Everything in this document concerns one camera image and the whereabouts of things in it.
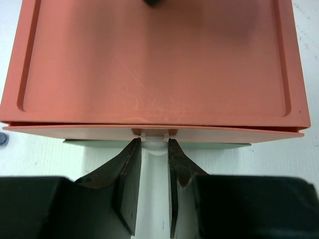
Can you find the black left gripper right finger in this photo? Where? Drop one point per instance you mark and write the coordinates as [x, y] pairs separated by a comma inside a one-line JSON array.
[[182, 210]]

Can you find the blue red screwdriver centre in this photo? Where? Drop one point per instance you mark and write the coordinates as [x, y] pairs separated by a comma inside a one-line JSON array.
[[3, 139]]

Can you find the green drawer box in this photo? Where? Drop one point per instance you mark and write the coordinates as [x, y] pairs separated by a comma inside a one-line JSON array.
[[184, 145]]

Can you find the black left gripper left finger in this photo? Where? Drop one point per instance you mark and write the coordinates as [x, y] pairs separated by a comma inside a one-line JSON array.
[[123, 173]]

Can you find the salmon red drawer box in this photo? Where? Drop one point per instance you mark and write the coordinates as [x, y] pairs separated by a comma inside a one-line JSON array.
[[224, 71]]

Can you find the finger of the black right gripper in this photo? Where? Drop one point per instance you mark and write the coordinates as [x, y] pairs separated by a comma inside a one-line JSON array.
[[152, 3]]

